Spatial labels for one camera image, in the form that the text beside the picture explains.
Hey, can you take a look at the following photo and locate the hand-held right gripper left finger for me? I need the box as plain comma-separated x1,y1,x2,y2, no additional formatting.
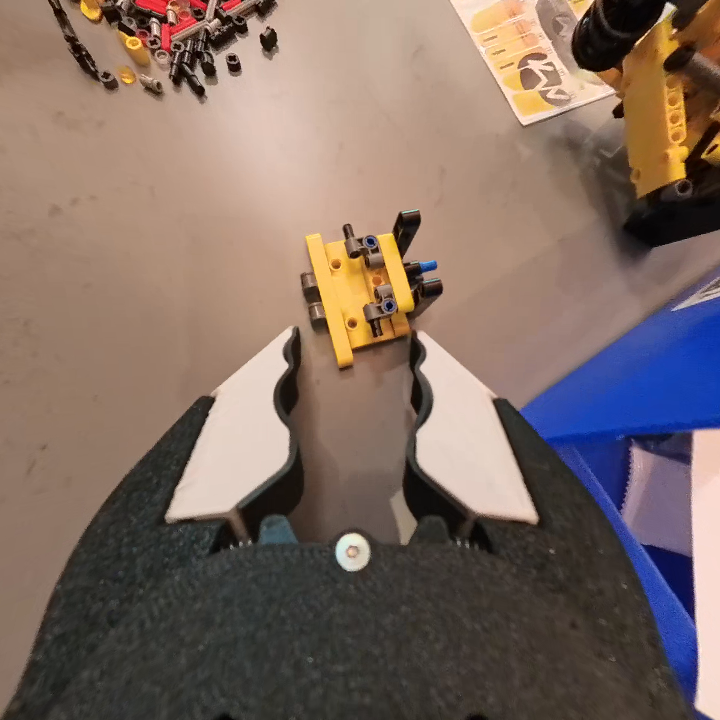
165,325,305,541

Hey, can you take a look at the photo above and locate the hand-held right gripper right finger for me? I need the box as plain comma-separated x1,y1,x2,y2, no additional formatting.
404,330,540,538

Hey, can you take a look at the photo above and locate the small yellow brick assembly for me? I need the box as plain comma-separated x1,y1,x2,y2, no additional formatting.
300,209,444,370

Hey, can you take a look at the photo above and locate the blue plastic bin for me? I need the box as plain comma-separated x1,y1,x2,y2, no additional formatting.
520,270,720,715

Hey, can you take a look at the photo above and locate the yellow brick vehicle model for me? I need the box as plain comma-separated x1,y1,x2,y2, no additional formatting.
571,0,720,248

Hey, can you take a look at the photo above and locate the yellow sticker sheet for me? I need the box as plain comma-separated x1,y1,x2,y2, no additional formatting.
450,0,617,126

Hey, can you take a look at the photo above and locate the pile of red black pins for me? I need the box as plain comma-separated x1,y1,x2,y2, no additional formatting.
48,0,279,98

